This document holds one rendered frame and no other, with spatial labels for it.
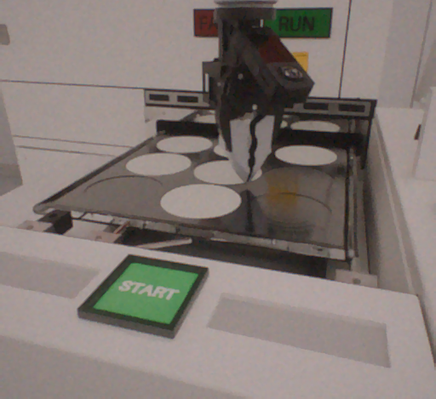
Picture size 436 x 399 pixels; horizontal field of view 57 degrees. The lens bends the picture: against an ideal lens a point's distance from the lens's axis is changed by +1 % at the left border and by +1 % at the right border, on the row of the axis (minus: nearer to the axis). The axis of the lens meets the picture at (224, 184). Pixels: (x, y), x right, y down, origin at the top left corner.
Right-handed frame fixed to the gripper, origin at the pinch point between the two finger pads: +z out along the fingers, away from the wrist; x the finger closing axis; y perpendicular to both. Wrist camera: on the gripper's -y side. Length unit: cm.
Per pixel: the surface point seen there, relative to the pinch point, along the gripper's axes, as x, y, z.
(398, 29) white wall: -142, 109, -14
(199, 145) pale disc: -1.4, 21.0, 2.0
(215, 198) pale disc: 5.4, -1.1, 2.0
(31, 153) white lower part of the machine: 27, 60, 11
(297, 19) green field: -19.1, 18.8, -18.6
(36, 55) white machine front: 22, 56, -11
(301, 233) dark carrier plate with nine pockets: 0.8, -13.0, 2.0
